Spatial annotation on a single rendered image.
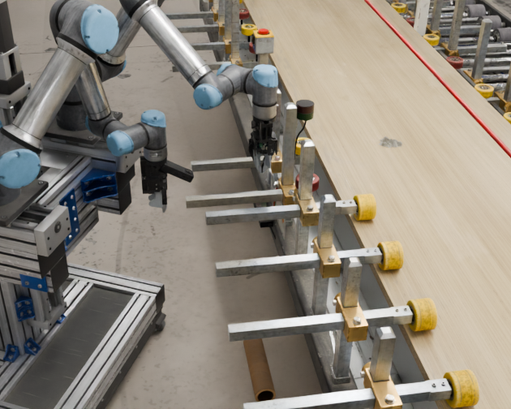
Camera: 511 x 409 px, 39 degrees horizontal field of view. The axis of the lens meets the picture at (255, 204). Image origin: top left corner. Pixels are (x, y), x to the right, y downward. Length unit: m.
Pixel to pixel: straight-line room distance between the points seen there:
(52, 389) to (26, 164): 1.02
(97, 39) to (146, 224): 1.98
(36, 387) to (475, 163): 1.75
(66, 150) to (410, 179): 1.19
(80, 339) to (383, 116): 1.47
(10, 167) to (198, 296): 1.59
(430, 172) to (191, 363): 1.24
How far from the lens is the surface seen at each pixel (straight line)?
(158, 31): 2.16
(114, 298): 3.06
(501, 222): 2.39
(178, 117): 4.90
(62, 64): 1.99
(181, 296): 3.36
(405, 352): 2.12
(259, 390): 2.85
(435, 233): 2.28
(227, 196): 2.44
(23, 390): 2.77
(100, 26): 1.98
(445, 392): 1.71
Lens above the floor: 2.18
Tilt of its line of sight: 33 degrees down
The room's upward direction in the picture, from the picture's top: 1 degrees clockwise
